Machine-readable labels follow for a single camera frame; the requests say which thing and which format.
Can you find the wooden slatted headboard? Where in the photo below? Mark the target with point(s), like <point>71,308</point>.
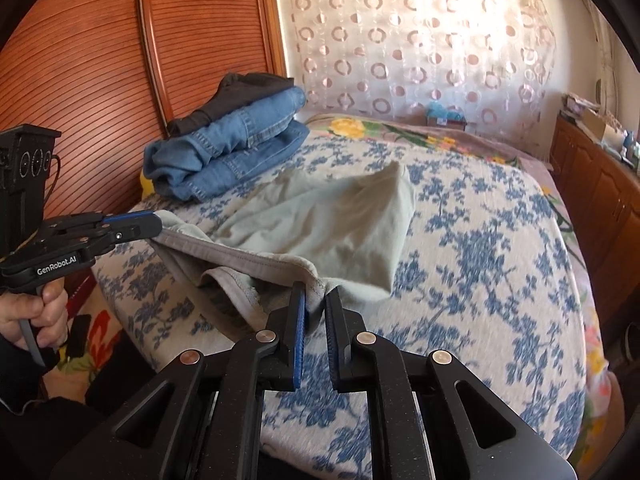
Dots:
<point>100,45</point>

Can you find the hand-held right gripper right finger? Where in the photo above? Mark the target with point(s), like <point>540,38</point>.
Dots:
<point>331,350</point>

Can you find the colourful flower blanket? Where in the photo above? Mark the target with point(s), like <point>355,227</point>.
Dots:
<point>400,132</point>

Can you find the wooden cabinet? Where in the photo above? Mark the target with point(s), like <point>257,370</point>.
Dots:
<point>600,195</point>

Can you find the blue floral white blanket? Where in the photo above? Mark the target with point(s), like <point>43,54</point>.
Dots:
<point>475,270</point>

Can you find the person's left hand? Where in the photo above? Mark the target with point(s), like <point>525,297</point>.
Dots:
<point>50,317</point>

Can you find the folded dark pants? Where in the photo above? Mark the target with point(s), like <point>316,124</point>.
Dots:
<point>235,95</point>

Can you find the cardboard box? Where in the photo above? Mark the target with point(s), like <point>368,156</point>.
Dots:
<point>602,127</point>

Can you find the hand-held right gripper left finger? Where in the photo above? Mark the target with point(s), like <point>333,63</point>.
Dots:
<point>299,350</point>

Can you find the teal box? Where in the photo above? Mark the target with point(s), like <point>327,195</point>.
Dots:
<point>446,115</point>

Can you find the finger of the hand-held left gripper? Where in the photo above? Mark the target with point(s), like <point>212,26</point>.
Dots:
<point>135,218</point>
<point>137,232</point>

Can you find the light grey-green pants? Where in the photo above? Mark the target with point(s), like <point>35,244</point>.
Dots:
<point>320,220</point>

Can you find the stack of papers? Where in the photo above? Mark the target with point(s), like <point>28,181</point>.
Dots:
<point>577,102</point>

